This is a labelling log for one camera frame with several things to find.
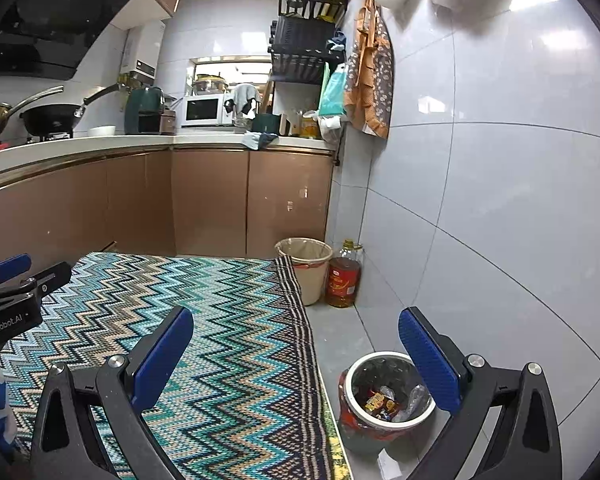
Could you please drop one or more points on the white microwave oven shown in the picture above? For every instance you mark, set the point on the white microwave oven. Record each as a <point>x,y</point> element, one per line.
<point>205,110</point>

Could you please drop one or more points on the blue rag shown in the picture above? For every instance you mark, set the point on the blue rag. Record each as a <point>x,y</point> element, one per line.
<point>337,41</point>

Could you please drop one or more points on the red white-rimmed trash bin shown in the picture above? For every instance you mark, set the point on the red white-rimmed trash bin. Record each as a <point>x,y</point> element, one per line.
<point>350,420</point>

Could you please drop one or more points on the black range hood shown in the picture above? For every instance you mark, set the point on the black range hood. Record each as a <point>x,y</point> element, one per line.
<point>45,15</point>

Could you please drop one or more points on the clear plastic bag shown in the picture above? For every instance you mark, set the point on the clear plastic bag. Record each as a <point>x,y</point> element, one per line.
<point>414,401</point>

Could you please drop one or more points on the gas stove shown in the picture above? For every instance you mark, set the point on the gas stove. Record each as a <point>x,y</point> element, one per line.
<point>50,135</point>

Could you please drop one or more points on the beige waste bin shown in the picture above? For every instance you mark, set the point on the beige waste bin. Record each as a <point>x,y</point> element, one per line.
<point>305,275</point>

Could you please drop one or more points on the blue grey cloth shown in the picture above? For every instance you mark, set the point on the blue grey cloth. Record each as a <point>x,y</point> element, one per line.
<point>259,140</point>

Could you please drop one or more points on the brown kitchen cabinet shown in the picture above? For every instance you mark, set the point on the brown kitchen cabinet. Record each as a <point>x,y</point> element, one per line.
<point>205,200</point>

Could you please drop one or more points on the cooking oil bottle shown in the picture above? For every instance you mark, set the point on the cooking oil bottle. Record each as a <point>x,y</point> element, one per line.
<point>342,280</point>

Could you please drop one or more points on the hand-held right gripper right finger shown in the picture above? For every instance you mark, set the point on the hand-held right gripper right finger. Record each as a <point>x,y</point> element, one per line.
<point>430,360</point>

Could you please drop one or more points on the light green bag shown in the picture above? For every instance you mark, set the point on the light green bag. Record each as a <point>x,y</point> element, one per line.
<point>325,80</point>

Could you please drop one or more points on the zigzag knit tablecloth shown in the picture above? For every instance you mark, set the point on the zigzag knit tablecloth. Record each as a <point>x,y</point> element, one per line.
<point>230,335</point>

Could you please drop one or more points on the steel pot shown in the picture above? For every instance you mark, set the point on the steel pot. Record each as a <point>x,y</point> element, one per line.
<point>211,85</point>

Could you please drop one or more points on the white paper scrap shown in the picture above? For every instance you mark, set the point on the white paper scrap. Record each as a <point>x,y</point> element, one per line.
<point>390,464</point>

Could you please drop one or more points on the white kitchen countertop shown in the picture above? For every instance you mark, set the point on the white kitchen countertop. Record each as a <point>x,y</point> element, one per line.
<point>130,142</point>

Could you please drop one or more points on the grey white towel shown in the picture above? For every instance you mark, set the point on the grey white towel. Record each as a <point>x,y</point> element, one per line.
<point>245,97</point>

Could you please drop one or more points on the white bowl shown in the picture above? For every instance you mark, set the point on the white bowl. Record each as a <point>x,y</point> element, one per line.
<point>101,131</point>

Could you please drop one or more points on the small brown canister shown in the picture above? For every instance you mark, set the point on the small brown canister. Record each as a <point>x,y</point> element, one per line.
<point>167,121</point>

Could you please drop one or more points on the brown foil snack bag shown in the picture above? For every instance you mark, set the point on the brown foil snack bag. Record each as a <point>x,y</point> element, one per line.
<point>379,404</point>

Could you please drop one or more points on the yellow packet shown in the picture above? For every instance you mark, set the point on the yellow packet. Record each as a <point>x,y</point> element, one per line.
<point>310,127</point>

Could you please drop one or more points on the glass jar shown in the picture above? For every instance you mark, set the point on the glass jar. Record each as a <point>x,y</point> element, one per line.
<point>241,121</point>

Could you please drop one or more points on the orange floral apron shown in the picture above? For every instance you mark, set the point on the orange floral apron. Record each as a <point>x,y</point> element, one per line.
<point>372,75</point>

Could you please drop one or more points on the white water heater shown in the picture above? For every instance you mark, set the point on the white water heater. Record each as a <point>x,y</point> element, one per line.
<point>142,52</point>

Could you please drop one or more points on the dark green kitchen appliance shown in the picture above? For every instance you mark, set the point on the dark green kitchen appliance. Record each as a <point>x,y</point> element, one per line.
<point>144,110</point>

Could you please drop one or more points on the dark green container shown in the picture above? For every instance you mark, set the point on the dark green container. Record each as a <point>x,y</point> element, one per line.
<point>266,124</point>

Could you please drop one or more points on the black kitchen rack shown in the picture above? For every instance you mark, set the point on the black kitchen rack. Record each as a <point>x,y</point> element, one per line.
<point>300,35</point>

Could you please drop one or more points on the black frying pan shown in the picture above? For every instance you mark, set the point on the black frying pan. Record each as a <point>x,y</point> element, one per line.
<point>50,117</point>

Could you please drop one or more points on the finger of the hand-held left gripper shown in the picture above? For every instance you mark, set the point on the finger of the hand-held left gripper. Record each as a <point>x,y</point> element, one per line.
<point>50,277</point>
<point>10,267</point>

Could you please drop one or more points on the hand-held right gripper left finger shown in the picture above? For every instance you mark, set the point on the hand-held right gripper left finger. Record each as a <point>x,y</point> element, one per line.
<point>160,355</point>

